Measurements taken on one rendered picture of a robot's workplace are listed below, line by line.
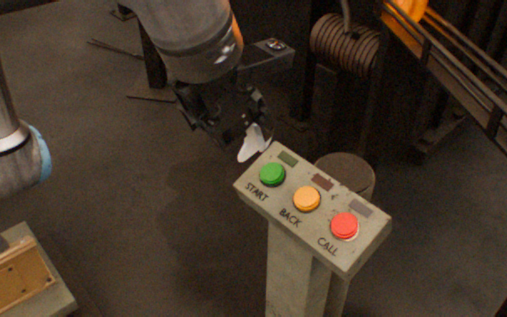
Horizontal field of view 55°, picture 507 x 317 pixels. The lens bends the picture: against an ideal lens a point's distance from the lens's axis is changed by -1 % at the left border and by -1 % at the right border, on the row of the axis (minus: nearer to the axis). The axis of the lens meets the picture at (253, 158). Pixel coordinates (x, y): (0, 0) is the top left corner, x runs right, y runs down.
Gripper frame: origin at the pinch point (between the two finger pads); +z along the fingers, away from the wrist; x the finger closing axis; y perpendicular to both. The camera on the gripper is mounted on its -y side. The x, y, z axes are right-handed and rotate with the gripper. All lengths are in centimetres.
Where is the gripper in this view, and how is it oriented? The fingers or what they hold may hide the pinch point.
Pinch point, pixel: (261, 141)
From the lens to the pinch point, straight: 72.5
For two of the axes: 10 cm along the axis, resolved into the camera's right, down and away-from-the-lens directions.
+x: 7.0, 4.8, -5.3
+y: -6.6, 7.0, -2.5
